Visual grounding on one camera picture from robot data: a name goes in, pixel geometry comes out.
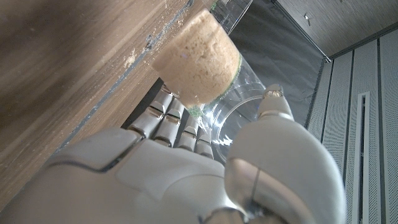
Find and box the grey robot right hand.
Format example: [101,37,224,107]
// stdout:
[0,84,348,224]

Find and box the wide clear plastic cup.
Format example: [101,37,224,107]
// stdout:
[152,7,280,164]

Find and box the black backdrop stand pole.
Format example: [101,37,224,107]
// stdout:
[270,0,332,63]

